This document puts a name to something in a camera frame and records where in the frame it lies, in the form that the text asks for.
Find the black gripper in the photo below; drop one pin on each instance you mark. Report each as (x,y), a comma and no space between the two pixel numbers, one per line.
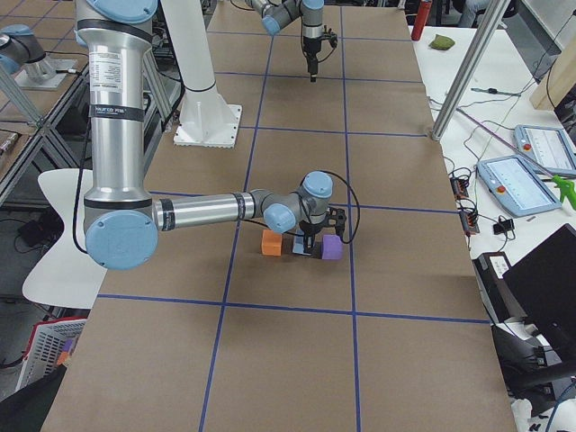
(308,227)
(310,48)

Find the light blue foam block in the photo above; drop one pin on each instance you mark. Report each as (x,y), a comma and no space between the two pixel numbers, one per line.
(297,247)

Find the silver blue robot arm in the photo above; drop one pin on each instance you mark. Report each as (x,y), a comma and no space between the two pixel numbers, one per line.
(277,16)
(122,221)

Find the purple foam block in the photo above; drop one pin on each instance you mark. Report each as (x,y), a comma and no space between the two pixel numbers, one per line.
(331,247)

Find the orange foam block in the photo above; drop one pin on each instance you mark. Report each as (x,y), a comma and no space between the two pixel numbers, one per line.
(271,243)

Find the red cylindrical bottle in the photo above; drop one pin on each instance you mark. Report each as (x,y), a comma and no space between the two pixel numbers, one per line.
(421,19)

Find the green bean bag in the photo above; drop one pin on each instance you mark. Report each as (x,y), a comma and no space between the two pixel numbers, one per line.
(442,43)

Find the near teach pendant tablet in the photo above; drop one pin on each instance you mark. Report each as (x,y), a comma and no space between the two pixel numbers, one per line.
(516,186)

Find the teach pendant tablet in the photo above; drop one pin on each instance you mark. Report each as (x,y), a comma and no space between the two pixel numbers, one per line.
(548,147)
(516,186)

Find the black laptop computer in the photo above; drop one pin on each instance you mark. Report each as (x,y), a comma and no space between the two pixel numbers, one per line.
(543,283)

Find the white plastic chair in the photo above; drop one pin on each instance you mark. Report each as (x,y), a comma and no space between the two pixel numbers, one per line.
(64,276)

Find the far teach pendant tablet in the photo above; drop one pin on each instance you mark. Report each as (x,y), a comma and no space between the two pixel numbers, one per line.
(548,147)

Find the white perforated basket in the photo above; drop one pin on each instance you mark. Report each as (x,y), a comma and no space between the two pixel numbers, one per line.
(48,340)

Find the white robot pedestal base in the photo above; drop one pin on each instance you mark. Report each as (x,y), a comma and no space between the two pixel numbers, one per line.
(205,118)

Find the teal strap wristwatch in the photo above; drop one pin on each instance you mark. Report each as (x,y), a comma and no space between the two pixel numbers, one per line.
(495,91)

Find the aluminium frame post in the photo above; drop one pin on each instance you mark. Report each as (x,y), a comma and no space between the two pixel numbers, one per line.
(480,41)

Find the green handled reacher grabber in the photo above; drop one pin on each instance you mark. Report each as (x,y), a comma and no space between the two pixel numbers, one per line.
(566,186)

